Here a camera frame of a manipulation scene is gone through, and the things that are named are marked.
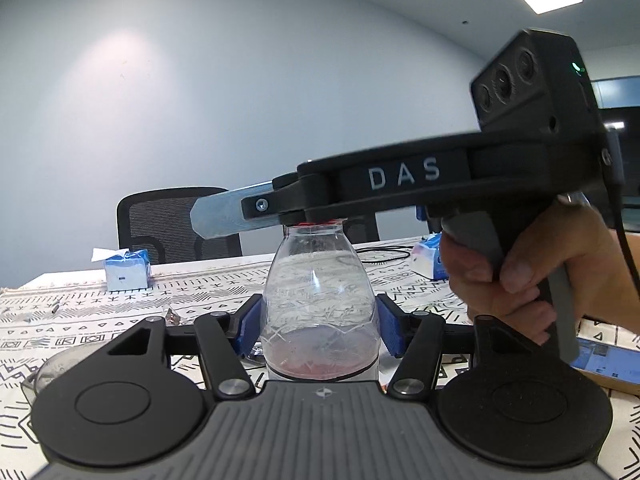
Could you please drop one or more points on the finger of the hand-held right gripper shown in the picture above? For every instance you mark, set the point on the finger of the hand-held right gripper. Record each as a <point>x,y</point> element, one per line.
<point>220,215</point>

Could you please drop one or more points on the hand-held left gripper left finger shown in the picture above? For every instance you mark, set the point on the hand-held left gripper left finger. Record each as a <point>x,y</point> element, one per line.
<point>250,330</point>

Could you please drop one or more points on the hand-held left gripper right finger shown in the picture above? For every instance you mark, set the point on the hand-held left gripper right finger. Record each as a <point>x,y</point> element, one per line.
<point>391,332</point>

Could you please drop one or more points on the clear plastic bottle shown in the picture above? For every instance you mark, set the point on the clear plastic bottle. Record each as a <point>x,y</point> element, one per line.
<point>320,300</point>

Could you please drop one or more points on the red bottle cap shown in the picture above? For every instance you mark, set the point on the red bottle cap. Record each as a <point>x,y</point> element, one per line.
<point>320,221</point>

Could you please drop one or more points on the person's right hand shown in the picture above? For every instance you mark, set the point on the person's right hand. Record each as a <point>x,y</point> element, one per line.
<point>595,260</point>

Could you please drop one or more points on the black mesh office chair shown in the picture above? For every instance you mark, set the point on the black mesh office chair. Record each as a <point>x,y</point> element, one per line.
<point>362,227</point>
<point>165,225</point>

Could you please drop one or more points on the blue floral tissue pack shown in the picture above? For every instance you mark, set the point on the blue floral tissue pack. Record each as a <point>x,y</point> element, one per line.
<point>427,260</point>

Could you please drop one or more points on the dark window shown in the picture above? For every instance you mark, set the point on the dark window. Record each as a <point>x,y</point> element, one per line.
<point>625,110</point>

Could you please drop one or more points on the blue tissue box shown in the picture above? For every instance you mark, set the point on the blue tissue box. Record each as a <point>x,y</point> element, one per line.
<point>127,272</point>

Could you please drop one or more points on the patterned white tablecloth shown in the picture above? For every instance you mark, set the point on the patterned white tablecloth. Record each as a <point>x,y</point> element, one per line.
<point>75,325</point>

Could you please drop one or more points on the clear glass cup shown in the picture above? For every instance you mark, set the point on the clear glass cup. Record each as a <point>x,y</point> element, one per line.
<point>45,375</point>

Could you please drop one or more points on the smartphone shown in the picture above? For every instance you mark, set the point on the smartphone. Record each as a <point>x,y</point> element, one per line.
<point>610,362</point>

